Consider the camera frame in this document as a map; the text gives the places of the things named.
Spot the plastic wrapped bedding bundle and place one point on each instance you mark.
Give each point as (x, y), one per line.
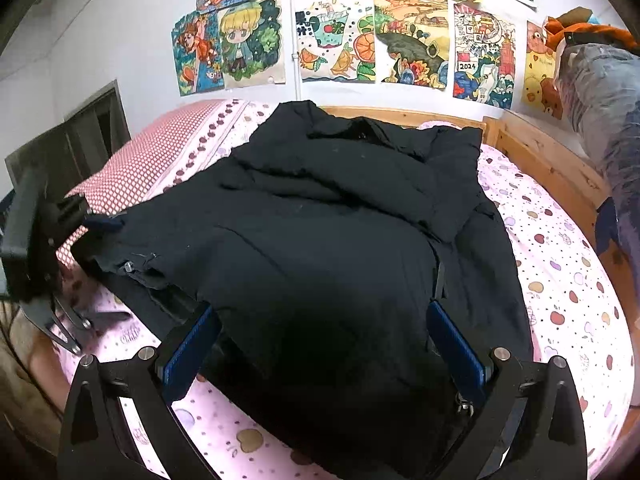
(599, 89)

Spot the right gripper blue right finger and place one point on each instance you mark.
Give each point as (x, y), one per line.
(525, 420)

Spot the orange fruit drink poster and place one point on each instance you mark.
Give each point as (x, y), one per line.
(335, 39)

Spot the bear and duck poster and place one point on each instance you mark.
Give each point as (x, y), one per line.
(539, 89)

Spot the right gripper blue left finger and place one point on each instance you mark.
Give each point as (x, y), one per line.
(96, 442)

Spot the landscape fields poster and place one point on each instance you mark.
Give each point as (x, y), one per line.
(414, 37)

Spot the pink apple print bedsheet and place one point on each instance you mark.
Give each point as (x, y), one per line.
(232, 440)

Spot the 2024 dragon poster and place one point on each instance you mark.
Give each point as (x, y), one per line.
(484, 65)

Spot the person left hand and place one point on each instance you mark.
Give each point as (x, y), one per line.
(42, 360)

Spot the red checkered pillow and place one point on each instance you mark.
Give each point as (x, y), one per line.
(168, 152)

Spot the orange haired girl poster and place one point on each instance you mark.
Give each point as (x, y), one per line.
(197, 53)

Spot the black padded jacket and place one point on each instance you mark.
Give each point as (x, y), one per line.
(318, 242)

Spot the wooden bed frame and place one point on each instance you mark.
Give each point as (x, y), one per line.
(550, 159)

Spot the blond boy cartoon poster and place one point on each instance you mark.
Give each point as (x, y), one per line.
(251, 44)

